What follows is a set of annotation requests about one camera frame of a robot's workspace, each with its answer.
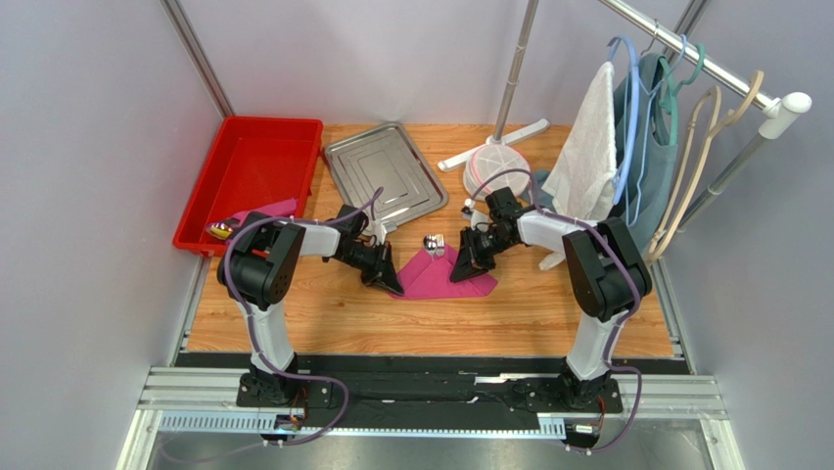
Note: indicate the white towel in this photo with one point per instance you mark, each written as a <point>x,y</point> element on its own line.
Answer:
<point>580,184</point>

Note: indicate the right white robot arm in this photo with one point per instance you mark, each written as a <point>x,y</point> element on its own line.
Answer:
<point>608,275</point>

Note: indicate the pink and black tool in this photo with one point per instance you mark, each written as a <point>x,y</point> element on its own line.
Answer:
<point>223,229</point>

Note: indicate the silver fork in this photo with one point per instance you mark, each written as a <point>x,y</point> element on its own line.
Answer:
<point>439,245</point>

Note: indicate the green clothes hanger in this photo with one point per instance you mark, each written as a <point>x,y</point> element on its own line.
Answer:
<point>674,85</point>

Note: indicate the blue clothes hanger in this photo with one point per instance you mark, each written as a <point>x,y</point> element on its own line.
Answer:
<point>629,117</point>

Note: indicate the stainless steel tray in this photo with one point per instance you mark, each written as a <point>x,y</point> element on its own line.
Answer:
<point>386,157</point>

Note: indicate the white clothes rack stand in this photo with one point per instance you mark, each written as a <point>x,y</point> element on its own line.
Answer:
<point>779,113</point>

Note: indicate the white round mesh container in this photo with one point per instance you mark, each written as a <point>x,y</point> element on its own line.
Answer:
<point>487,162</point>

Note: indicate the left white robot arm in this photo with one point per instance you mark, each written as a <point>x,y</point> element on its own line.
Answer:
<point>258,269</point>

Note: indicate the teal hanging garment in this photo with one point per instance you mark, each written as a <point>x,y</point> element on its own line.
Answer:
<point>580,184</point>

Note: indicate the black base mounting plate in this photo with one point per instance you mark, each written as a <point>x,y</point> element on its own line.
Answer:
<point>432,393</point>

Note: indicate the aluminium rail frame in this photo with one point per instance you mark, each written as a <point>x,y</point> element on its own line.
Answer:
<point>194,394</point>

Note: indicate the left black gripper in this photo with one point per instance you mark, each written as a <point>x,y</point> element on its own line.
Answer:
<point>388,276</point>

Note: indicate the red plastic bin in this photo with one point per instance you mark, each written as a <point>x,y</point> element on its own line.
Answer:
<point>252,162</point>

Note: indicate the beige clothes hanger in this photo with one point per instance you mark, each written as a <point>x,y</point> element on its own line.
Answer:
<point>702,129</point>
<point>730,117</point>

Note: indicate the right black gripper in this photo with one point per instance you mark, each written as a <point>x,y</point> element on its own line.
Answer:
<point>473,247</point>

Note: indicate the magenta paper napkin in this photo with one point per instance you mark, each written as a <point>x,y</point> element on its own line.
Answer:
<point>428,278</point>

